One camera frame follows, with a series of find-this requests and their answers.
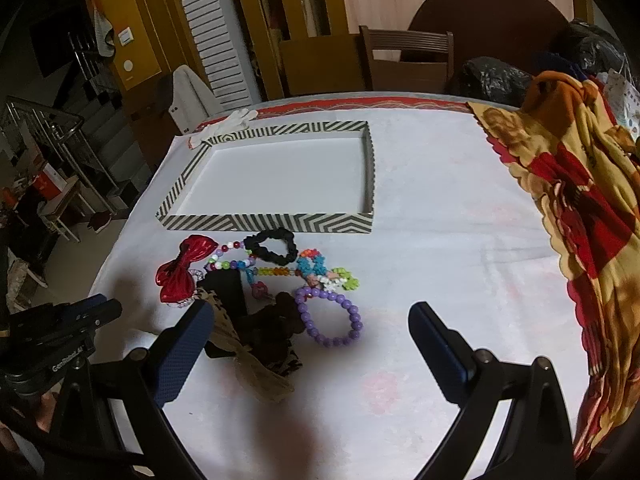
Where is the white cotton glove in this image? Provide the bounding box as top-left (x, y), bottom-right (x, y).
top-left (187, 108), bottom-right (258, 150)

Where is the black rectangular hair accessory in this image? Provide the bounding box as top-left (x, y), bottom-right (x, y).
top-left (199, 271), bottom-right (249, 321)

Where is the blue orange beaded bracelet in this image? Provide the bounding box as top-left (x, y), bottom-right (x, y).
top-left (297, 247), bottom-right (328, 283)

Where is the striped shallow cardboard box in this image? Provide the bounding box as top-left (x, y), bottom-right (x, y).
top-left (156, 121), bottom-right (376, 235)

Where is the metal stair railing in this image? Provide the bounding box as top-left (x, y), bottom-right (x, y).
top-left (0, 95), bottom-right (116, 216)

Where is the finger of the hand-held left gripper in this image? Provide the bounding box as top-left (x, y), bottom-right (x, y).
top-left (57, 295), bottom-right (108, 320)
top-left (75, 299), bottom-right (123, 335)

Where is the orange red printed blanket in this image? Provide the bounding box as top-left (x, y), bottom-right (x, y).
top-left (467, 71), bottom-right (640, 466)

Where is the black plastic bag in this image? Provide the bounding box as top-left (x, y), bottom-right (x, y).
top-left (457, 57), bottom-right (536, 108)
top-left (550, 19), bottom-right (628, 81)

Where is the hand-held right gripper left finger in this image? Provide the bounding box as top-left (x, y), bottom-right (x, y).
top-left (50, 300), bottom-right (216, 480)

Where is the dark brown scrunchie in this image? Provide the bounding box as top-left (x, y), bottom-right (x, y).
top-left (205, 290), bottom-right (306, 377)

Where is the hanging grey white cloth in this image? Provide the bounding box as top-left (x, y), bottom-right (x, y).
top-left (92, 7), bottom-right (117, 58)

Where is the black scrunchie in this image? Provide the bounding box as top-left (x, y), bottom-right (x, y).
top-left (243, 227), bottom-right (299, 266)

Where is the red shiny hair bow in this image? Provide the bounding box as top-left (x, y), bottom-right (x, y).
top-left (155, 235), bottom-right (221, 306)

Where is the purple bead bracelet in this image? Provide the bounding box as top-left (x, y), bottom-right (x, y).
top-left (294, 285), bottom-right (363, 348)

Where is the multicolour bead necklace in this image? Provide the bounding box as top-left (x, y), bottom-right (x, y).
top-left (205, 240), bottom-right (296, 279)

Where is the white louvered door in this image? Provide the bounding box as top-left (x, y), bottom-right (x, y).
top-left (170, 0), bottom-right (253, 111)

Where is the dark brown wooden chair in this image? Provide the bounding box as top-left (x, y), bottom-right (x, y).
top-left (359, 26), bottom-right (456, 95)

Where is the red patterned tablecloth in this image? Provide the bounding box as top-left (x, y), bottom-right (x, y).
top-left (195, 97), bottom-right (483, 133)

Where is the round brown tabletop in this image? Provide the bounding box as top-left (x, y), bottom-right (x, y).
top-left (407, 0), bottom-right (573, 76)

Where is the green white flower bracelet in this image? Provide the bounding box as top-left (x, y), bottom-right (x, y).
top-left (320, 266), bottom-right (361, 293)

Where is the small white side table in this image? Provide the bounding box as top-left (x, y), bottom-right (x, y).
top-left (37, 175), bottom-right (88, 243)

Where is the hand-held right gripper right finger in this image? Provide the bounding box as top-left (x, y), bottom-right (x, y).
top-left (407, 301), bottom-right (576, 480)

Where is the white jacket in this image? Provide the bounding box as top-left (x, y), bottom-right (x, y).
top-left (170, 65), bottom-right (221, 136)

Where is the white printed plastic bag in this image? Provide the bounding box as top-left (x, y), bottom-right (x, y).
top-left (605, 70), bottom-right (640, 136)

